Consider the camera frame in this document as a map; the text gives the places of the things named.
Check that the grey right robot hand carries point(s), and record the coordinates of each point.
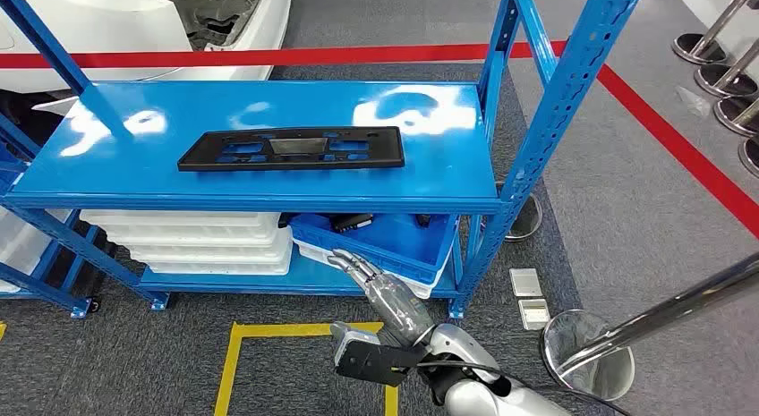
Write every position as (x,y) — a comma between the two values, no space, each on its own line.
(397,306)

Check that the black plastic panel with cutouts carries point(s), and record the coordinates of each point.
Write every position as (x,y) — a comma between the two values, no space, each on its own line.
(201,154)

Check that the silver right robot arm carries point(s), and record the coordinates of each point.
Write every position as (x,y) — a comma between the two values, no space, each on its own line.
(459,345)

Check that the black part with label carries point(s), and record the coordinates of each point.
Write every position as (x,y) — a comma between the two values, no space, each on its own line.
(350,223)

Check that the blue metal shelf rack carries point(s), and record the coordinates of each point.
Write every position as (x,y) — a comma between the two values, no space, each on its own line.
(148,176)
(53,295)

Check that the blue plastic crate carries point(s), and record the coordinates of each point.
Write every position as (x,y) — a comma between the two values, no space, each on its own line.
(397,241)

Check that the yellow tape square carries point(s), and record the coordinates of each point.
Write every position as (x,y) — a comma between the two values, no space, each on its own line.
(284,330)

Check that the silver floor socket plate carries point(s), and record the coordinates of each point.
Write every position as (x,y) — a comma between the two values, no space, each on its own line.
(525,282)
(533,314)

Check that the clear plastic wrapper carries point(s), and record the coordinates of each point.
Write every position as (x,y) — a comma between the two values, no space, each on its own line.
(692,102)

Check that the white car body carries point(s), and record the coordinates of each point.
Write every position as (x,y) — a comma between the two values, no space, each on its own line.
(89,22)

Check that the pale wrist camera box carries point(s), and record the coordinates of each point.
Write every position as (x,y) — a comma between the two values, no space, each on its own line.
(347,336)

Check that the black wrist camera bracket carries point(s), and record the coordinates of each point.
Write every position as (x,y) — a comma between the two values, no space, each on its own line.
(373,363)

